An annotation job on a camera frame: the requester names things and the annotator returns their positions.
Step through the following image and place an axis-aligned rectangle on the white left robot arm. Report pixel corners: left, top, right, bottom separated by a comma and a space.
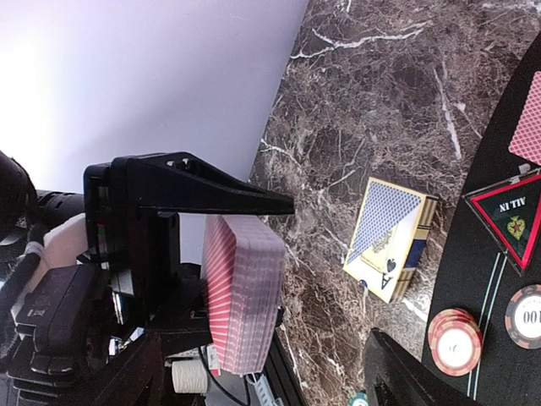
1, 152, 294, 358

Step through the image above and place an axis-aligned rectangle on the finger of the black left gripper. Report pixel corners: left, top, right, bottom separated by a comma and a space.
149, 278, 211, 358
110, 152, 294, 216

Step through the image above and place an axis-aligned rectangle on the blue backed card deck box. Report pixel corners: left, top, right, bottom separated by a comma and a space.
343, 177, 439, 304

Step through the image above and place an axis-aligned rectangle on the white slotted cable duct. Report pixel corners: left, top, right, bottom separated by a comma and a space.
246, 374, 284, 406

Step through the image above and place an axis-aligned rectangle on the red backed card deck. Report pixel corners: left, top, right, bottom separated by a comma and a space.
202, 215, 286, 376

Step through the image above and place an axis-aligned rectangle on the green poker chip stack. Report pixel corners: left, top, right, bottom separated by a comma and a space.
348, 392, 369, 406

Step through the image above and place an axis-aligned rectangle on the red triangle all-in marker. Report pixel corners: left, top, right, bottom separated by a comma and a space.
462, 169, 540, 275

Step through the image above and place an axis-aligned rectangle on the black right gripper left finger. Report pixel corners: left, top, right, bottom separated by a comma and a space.
63, 332, 164, 406

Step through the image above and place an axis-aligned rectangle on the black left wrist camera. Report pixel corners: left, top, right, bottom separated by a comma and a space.
7, 264, 116, 388

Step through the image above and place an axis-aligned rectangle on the red chip stack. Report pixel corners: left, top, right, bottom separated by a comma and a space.
428, 308, 483, 376

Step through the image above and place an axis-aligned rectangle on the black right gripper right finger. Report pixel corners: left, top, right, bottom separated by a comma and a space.
363, 327, 479, 406

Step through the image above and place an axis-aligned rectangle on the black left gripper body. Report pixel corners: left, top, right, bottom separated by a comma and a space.
84, 162, 180, 326

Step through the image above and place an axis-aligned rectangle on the round black poker mat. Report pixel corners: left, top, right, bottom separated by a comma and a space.
422, 38, 540, 405

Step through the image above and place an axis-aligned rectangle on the single red backed card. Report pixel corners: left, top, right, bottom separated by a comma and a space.
508, 71, 541, 166

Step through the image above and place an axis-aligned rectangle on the black red chip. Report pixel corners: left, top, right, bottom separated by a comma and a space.
505, 284, 541, 349

